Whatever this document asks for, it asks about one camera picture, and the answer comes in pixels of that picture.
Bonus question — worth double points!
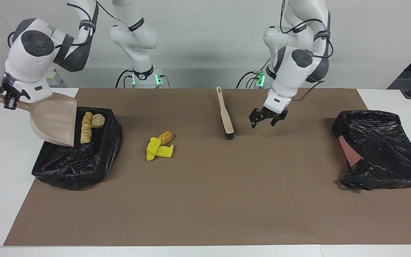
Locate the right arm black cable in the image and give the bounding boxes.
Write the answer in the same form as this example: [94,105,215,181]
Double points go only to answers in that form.
[54,0,132,49]

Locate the beige plastic dustpan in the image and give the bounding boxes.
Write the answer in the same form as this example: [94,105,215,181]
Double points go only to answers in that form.
[0,90,78,147]

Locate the base black cable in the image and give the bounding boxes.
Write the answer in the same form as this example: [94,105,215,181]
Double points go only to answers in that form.
[236,71,263,89]
[115,69,135,89]

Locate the brown table mat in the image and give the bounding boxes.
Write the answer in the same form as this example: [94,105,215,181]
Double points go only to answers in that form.
[4,88,411,247]

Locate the pink bin box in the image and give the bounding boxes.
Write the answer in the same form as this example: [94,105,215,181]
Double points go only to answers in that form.
[338,136,363,167]

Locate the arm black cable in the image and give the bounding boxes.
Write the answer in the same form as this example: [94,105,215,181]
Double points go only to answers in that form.
[54,0,132,49]
[280,0,334,101]

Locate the left base black cable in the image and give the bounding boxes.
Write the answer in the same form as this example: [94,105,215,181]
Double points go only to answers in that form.
[236,71,263,89]

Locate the black plastic trash bag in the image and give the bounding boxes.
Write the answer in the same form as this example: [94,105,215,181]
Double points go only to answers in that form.
[332,110,411,191]
[31,106,123,190]

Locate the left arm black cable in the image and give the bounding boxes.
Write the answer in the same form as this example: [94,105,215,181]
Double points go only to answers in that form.
[280,0,334,101]

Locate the beige brush black bristles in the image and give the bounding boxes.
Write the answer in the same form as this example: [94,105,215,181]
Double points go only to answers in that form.
[216,86,234,140]

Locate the brown potato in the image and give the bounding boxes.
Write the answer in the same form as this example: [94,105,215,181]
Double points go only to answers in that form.
[158,131,174,145]

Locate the white power strip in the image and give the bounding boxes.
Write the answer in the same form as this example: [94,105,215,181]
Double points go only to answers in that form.
[46,69,62,86]

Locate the right base black cable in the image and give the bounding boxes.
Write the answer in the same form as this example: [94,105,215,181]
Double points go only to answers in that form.
[115,69,135,89]

